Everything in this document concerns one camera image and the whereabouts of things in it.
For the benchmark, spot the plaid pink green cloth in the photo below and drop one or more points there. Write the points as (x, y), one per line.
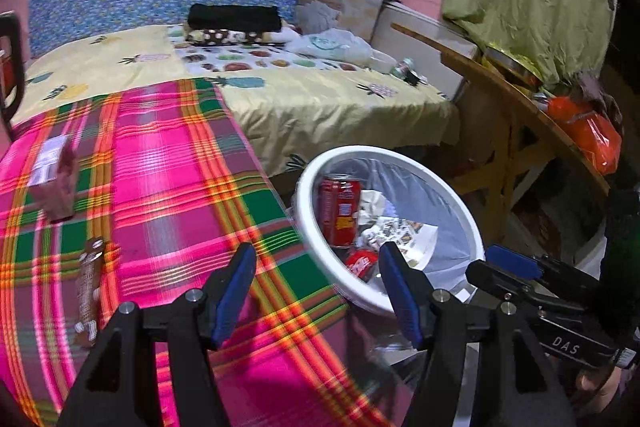
(165, 187)

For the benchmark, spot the red drink can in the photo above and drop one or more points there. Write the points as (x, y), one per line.
(340, 207)

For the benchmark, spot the white bowl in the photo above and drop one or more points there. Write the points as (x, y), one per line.
(384, 63)

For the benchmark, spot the yellow pineapple bedsheet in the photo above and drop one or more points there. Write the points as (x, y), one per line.
(325, 112)

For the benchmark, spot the small bottle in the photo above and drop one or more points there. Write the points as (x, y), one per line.
(402, 68)

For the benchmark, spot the white paper tissue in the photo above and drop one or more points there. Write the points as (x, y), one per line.
(372, 202)

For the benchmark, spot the brown snack wrapper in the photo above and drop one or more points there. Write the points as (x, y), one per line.
(90, 287)

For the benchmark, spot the fruit print cloth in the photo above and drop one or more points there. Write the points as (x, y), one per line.
(250, 57)

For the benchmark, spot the white plastic bag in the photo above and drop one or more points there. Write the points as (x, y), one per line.
(330, 44)

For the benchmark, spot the person's right hand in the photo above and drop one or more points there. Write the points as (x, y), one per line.
(600, 392)

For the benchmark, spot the brown polka dot cloth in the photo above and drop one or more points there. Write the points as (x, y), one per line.
(220, 37)

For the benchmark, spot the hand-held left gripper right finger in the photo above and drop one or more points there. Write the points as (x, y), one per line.
(400, 292)

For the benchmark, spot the red wrapper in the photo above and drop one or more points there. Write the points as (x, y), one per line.
(361, 262)

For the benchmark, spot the white cabinet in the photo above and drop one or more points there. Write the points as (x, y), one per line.
(420, 27)

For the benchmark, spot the orange plastic bag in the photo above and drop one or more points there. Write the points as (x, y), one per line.
(590, 132)

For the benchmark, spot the printed carton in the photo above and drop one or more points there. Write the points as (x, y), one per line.
(400, 229)

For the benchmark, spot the steel plate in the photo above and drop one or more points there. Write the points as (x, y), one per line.
(512, 64)

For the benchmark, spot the dark cloth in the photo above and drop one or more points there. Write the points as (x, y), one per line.
(597, 92)

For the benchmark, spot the wooden table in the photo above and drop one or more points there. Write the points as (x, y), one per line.
(487, 117)

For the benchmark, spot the black folded cloth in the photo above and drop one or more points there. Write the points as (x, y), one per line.
(235, 17)

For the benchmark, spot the brown box with label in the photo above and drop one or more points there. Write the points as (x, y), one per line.
(55, 187)

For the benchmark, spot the small black item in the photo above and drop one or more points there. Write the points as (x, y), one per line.
(415, 78)

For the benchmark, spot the white paper sheet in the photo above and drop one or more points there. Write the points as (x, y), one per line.
(425, 242)

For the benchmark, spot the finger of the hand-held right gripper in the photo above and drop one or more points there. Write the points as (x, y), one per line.
(495, 279)
(510, 259)

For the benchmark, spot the white trash bin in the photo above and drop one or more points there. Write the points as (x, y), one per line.
(430, 197)

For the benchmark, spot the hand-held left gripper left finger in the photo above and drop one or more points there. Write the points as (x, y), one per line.
(232, 292)

